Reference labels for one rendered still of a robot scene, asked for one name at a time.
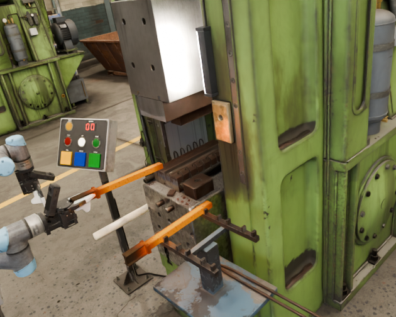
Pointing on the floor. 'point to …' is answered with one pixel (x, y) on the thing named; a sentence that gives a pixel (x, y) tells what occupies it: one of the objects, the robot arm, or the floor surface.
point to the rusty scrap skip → (107, 52)
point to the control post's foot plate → (122, 280)
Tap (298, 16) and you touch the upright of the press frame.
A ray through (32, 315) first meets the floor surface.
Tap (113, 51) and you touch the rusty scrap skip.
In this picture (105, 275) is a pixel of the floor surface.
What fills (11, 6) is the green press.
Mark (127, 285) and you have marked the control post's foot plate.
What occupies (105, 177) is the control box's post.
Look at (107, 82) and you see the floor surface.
